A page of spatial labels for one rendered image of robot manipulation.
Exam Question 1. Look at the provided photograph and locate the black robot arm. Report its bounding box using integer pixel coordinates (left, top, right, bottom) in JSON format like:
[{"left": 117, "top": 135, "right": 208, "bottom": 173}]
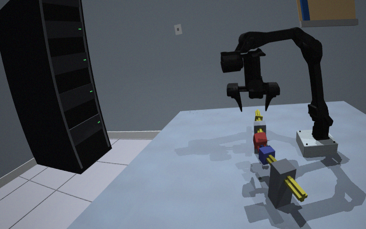
[{"left": 220, "top": 27, "right": 333, "bottom": 140}]

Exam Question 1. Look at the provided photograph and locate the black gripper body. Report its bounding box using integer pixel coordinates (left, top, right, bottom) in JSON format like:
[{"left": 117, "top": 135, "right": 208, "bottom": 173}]
[{"left": 227, "top": 70, "right": 280, "bottom": 97}]

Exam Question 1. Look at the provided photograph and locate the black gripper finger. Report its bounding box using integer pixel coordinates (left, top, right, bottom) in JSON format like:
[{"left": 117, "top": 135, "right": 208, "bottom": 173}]
[
  {"left": 265, "top": 94, "right": 276, "bottom": 111},
  {"left": 231, "top": 92, "right": 242, "bottom": 112}
]

